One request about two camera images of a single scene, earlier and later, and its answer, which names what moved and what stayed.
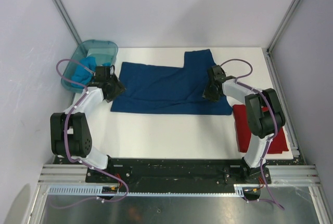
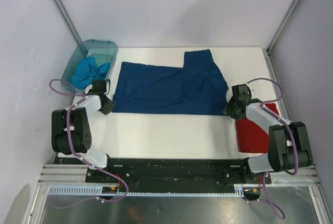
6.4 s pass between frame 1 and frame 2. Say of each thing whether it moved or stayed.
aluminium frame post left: stayed
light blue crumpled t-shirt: stayed
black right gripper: moved
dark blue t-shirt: stayed
